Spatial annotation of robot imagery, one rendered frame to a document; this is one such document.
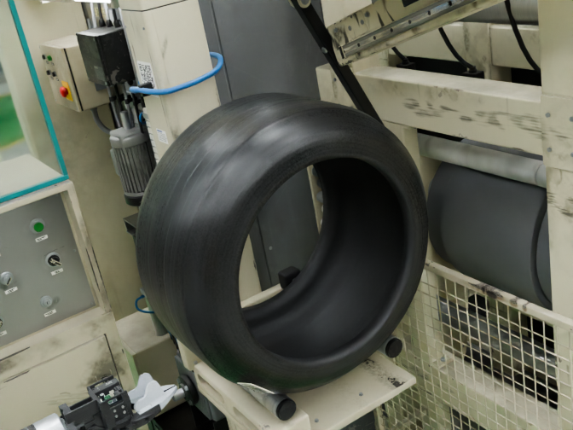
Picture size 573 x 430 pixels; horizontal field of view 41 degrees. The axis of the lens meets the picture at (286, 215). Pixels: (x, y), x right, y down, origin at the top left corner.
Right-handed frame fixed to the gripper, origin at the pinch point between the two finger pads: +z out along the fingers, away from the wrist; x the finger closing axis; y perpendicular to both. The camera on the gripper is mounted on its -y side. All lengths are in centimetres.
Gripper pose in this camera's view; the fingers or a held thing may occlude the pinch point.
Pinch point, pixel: (170, 392)
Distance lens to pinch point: 151.0
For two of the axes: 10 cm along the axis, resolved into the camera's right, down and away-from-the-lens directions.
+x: -5.4, -2.4, 8.1
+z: 8.2, -3.5, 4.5
